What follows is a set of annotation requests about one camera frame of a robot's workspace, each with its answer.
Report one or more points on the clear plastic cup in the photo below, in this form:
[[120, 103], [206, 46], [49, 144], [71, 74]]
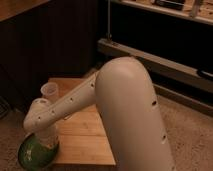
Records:
[[50, 91]]

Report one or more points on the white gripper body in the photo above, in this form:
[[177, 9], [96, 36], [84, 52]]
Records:
[[48, 137]]

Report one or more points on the grey metal rail base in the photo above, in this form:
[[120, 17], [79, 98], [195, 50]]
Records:
[[183, 84]]

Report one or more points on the wooden shelf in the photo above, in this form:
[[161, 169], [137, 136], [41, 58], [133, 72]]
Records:
[[165, 11]]

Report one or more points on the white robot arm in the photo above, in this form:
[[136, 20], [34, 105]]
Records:
[[124, 96]]

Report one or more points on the metal pole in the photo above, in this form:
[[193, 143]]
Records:
[[108, 19]]

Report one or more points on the green ceramic bowl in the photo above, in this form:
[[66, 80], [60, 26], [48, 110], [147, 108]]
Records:
[[33, 156]]

